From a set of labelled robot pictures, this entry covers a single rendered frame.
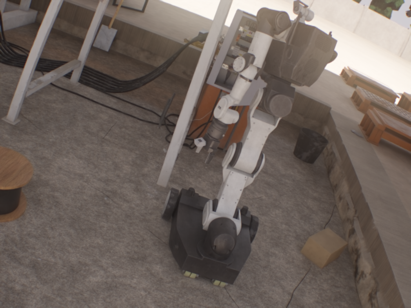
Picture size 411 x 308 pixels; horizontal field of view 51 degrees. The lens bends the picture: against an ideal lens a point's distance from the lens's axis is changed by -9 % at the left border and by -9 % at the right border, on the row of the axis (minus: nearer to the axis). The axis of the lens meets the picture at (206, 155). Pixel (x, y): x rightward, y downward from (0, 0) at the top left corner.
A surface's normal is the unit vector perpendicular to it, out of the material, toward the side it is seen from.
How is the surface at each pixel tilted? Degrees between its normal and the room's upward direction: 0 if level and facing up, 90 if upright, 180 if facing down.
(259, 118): 16
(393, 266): 0
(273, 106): 77
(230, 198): 71
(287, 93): 32
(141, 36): 90
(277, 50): 94
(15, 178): 0
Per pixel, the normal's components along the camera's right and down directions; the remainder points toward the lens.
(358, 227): -0.11, -0.93
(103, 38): 0.01, 0.07
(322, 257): -0.64, 0.08
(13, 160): 0.36, -0.84
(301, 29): -0.75, -0.17
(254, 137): 0.04, 0.28
